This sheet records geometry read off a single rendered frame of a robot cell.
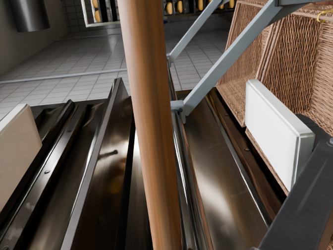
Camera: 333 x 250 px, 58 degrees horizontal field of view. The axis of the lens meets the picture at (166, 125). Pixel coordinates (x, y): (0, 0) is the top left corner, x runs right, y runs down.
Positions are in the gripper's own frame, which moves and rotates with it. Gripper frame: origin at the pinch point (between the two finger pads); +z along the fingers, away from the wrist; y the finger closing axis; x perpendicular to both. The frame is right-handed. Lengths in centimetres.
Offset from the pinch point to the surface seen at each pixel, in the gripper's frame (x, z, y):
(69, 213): -41, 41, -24
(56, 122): -53, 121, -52
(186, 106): -18.2, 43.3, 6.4
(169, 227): -13.3, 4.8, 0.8
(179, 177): -18.1, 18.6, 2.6
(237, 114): -53, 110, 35
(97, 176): -44, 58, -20
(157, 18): 4.9, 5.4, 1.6
